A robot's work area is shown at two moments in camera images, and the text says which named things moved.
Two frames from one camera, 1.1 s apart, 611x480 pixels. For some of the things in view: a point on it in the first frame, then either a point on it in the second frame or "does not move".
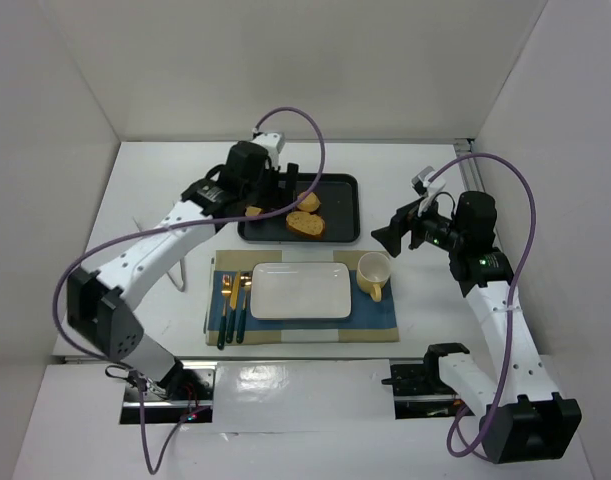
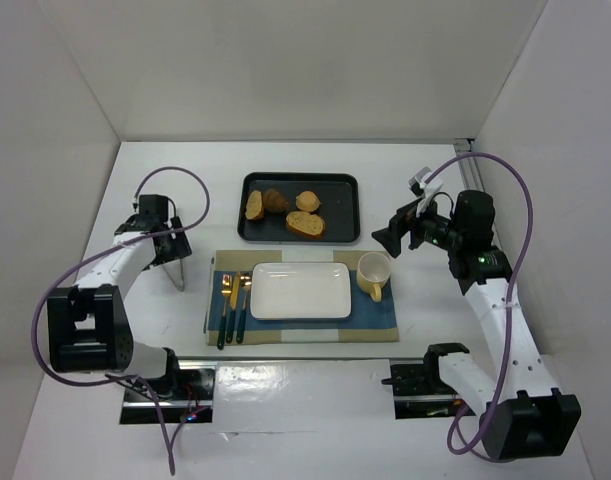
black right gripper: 404,226 does not move
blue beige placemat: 369,321 does not move
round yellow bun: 310,203 does not move
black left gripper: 278,187 to 176,247
